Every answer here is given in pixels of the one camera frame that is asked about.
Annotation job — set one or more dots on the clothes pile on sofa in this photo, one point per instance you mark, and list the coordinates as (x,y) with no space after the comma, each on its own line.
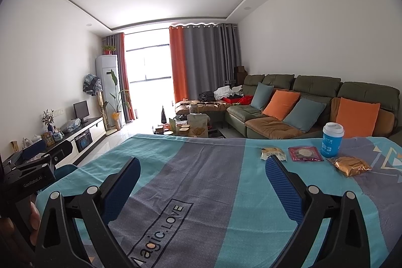
(234,95)

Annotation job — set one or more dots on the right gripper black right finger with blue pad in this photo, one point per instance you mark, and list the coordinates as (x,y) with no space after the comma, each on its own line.
(332,222)

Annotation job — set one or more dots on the orange cushion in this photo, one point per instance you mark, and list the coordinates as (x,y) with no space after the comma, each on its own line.
(281,104)
(357,118)

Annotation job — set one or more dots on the small black monitor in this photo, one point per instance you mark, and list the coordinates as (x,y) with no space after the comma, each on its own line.
(81,111)

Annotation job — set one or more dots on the blue grey cushion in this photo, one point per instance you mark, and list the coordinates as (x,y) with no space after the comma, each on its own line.
(304,114)
(261,96)

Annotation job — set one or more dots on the teal grey tablecloth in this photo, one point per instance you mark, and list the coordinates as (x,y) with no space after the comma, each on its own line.
(208,202)

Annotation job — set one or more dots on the green sectional sofa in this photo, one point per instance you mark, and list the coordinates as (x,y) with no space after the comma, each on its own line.
(253,124)

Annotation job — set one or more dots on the grey orange curtain right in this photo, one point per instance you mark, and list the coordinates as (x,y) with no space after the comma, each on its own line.
(203,57)

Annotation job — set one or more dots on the tall green potted plant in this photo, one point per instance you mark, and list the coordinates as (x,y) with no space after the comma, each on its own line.
(118,100)

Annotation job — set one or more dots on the grey orange curtain left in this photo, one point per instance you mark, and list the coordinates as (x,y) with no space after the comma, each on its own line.
(116,43)

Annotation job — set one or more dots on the blue grey cushion right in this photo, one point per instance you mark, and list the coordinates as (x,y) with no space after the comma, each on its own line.
(304,114)

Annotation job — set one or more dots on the orange cushion right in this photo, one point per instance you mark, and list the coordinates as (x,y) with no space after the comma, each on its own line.
(357,118)

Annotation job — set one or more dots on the white brown snack wrapper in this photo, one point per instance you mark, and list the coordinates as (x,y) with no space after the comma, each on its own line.
(273,151)

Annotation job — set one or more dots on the orange cushion middle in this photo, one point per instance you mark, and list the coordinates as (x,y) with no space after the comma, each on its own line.
(281,104)

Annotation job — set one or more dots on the grey orange curtain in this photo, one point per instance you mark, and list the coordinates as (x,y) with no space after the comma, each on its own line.
(203,57)
(116,43)

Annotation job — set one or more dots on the person's left hand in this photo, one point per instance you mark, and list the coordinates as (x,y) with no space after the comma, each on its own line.
(35,223)

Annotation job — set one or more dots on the cluttered coffee table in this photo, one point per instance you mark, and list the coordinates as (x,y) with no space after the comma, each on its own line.
(189,124)

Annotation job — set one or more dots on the white tv cabinet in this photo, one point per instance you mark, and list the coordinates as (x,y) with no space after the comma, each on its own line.
(84,139)

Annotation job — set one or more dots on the gold foil snack bag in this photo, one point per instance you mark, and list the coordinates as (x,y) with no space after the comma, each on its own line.
(349,165)

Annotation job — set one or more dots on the white standing air conditioner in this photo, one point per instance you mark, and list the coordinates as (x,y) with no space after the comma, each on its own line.
(106,67)

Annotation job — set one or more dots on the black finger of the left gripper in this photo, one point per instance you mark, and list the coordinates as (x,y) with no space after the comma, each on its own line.
(37,154)

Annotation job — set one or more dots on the red cookie wrapper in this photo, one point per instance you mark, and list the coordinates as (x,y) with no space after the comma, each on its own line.
(305,153)

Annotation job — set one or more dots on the blue grey cushion left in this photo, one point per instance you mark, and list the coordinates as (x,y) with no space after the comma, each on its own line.
(261,96)

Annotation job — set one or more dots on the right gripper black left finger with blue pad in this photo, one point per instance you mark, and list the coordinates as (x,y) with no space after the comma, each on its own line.
(59,243)

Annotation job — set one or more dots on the blue cup white lid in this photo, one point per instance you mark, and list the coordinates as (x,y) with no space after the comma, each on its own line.
(331,139)

